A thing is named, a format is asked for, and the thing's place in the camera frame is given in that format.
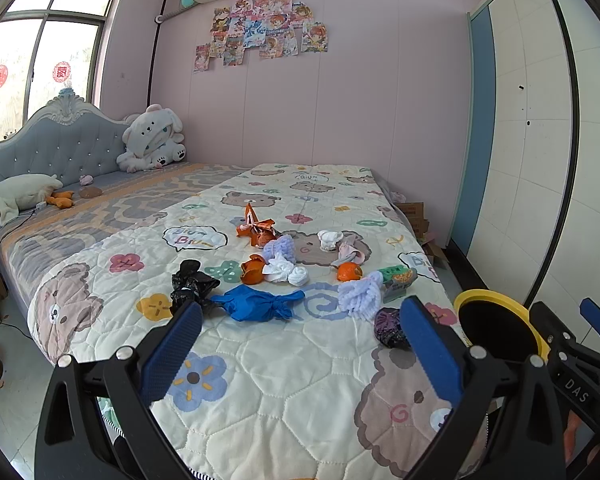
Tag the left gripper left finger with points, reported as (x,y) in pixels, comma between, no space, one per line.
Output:
(96,422)

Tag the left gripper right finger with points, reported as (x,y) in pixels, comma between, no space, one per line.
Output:
(527,440)

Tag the dark purple bag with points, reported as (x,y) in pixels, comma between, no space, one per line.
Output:
(388,330)

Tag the green label snack bag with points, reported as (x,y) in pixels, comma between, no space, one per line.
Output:
(395,281)

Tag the blue cloth bundle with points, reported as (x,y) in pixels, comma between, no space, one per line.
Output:
(247,304)

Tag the lilac yarn bundle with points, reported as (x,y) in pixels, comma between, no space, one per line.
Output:
(362,298)
(281,246)

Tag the orange peel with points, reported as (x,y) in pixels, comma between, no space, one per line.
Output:
(349,271)
(252,270)

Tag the pink cloth bundle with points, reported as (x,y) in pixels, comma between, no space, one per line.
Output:
(348,253)

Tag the white cloth bundle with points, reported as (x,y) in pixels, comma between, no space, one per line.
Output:
(329,240)
(281,270)

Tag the orange snack wrapper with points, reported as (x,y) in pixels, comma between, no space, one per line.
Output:
(259,232)

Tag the yellow rimmed black trash bin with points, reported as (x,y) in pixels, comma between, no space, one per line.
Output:
(499,324)

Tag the person's right hand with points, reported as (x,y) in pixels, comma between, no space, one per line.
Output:
(577,436)

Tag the white and blue wardrobe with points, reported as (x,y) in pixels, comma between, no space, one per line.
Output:
(528,220)

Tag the open cardboard box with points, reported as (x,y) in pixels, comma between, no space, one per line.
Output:
(415,214)

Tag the cartoon bear quilt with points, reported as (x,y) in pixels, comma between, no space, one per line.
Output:
(287,378)

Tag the small orange plush toy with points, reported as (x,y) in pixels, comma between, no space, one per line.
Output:
(61,200)

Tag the small brown toy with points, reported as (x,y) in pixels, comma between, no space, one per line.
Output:
(90,192)

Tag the small pink toy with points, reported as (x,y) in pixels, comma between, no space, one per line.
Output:
(86,180)

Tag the white duck plush toy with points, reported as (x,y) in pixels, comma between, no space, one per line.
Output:
(24,192)

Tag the grey tufted headboard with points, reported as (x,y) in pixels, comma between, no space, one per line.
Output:
(68,137)

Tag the white bear plush toy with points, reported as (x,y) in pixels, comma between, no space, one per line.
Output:
(153,140)

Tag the window with red stickers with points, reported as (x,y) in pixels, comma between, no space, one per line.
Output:
(47,46)

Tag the anime poster cluster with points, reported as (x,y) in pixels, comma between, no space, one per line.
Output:
(272,28)

